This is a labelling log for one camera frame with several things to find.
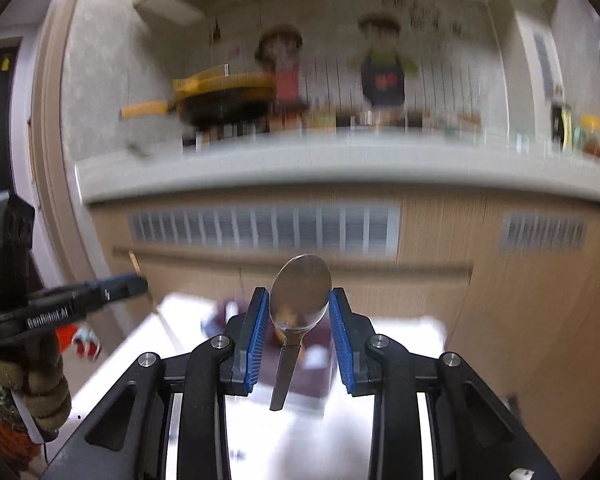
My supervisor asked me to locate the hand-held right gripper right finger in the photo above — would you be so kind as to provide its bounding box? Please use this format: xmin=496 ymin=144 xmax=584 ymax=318
xmin=328 ymin=287 xmax=563 ymax=480

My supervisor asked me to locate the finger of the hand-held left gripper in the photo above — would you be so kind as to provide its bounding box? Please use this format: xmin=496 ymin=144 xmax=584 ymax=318
xmin=77 ymin=274 xmax=150 ymax=313

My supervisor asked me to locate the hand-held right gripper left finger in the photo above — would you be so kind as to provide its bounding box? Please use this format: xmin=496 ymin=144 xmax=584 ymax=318
xmin=40 ymin=286 xmax=271 ymax=480

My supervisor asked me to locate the wooden chopstick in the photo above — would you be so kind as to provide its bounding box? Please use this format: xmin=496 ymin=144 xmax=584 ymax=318
xmin=129 ymin=252 xmax=187 ymax=358

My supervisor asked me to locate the dark maroon plastic container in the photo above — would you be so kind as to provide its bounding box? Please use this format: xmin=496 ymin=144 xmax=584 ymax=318
xmin=200 ymin=300 xmax=333 ymax=403

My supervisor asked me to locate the metal spoon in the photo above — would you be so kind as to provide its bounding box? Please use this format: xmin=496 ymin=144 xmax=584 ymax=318
xmin=270 ymin=254 xmax=332 ymax=412

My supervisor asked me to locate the red and white object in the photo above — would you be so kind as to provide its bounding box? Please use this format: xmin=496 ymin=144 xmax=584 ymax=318
xmin=59 ymin=324 xmax=102 ymax=361

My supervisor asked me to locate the white textured towel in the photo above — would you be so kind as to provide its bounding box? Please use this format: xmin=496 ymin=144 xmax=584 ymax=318
xmin=65 ymin=292 xmax=448 ymax=480

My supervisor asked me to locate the long grey vent grille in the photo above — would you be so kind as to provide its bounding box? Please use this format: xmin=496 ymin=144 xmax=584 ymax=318
xmin=127 ymin=205 xmax=401 ymax=256

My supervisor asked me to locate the wooden kitchen cabinet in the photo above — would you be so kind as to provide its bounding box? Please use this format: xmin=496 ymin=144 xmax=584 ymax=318
xmin=87 ymin=190 xmax=600 ymax=480

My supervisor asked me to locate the grey kitchen countertop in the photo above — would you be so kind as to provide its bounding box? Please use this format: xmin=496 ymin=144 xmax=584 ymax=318
xmin=75 ymin=127 xmax=600 ymax=206

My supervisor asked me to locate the yellow frying pan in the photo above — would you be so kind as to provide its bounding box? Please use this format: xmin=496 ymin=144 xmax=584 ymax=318
xmin=120 ymin=72 xmax=276 ymax=126

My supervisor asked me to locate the yellow stick utensil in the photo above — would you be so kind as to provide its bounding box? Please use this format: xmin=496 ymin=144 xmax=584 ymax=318
xmin=174 ymin=64 xmax=229 ymax=92

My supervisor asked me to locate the short grey vent grille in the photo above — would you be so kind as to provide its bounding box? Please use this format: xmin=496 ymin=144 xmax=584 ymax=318
xmin=500 ymin=211 xmax=587 ymax=252

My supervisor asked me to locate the dark bottle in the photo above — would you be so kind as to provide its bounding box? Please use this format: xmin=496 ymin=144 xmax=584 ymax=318
xmin=550 ymin=102 xmax=573 ymax=151

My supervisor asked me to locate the yellow-lidded jar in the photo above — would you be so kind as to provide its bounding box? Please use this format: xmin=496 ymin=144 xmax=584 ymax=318
xmin=577 ymin=114 xmax=600 ymax=157

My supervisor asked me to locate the cartoon wall sticker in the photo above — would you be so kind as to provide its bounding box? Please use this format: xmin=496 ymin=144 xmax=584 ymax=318
xmin=205 ymin=0 xmax=486 ymax=116

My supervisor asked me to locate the white wall vent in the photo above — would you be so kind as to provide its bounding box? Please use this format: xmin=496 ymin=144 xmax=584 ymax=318
xmin=532 ymin=30 xmax=561 ymax=101

